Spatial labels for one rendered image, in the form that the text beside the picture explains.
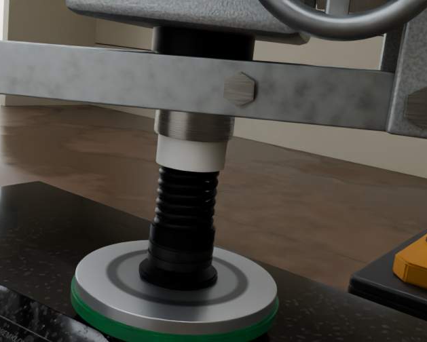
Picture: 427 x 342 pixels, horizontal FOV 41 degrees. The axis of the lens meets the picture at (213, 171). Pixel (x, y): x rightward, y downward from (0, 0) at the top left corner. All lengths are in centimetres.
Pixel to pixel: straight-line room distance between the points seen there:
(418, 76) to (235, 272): 30
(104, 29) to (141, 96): 890
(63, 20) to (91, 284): 862
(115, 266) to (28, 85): 21
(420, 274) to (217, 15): 80
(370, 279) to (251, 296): 57
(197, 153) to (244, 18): 15
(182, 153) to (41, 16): 837
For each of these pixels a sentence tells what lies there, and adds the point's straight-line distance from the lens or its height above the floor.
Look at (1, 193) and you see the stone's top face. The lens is 105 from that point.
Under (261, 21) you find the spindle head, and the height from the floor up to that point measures 116.
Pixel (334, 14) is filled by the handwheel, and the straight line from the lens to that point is 40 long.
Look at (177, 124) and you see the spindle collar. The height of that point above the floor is 106.
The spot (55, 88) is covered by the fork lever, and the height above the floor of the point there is 108.
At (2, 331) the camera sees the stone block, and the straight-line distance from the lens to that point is 66.
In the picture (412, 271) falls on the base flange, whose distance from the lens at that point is 115.
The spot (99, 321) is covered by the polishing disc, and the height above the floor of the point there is 88.
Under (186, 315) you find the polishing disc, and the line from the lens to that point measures 53.
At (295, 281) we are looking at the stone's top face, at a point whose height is 85.
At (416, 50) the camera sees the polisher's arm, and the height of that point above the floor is 115.
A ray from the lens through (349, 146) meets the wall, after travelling 703.
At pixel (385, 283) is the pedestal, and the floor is 74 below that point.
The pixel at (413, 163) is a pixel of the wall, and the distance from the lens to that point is 680.
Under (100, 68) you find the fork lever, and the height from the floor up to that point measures 110.
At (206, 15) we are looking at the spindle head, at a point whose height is 116.
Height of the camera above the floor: 113
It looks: 12 degrees down
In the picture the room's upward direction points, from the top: 7 degrees clockwise
